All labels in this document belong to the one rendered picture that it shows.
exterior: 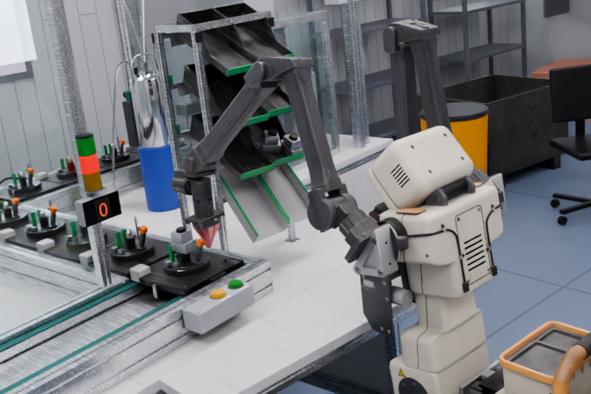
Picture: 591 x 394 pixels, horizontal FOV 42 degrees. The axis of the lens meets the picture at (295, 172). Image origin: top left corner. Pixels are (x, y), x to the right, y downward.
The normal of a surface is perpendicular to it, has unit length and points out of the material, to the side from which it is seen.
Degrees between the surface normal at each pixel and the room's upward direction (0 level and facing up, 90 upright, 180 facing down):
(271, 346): 0
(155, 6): 90
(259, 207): 45
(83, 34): 90
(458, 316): 82
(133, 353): 90
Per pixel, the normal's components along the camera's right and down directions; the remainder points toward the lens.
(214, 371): -0.11, -0.95
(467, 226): 0.65, 0.00
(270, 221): 0.39, -0.57
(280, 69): -0.67, 0.13
